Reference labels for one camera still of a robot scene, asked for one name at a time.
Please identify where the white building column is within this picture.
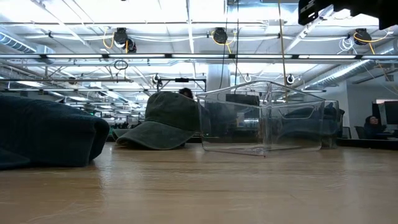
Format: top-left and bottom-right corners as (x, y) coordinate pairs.
(206, 63), (231, 94)

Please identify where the black aluminium table frame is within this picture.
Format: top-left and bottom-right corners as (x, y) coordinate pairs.
(105, 134), (398, 151)

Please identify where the person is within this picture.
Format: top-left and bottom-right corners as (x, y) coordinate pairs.
(363, 114), (389, 139)
(178, 87), (194, 100)

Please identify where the long ceiling light bar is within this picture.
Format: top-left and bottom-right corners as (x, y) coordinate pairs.
(0, 53), (398, 60)

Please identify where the yellow power cord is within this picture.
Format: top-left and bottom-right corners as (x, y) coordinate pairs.
(277, 0), (290, 103)

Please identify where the silver ventilation duct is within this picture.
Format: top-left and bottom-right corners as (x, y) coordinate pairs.
(0, 30), (38, 54)
(306, 40), (398, 90)

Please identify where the clear plastic bin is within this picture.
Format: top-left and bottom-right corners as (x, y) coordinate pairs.
(323, 99), (342, 149)
(196, 80), (326, 157)

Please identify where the black hanging cable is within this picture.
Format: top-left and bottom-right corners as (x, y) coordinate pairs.
(219, 0), (229, 91)
(235, 0), (240, 85)

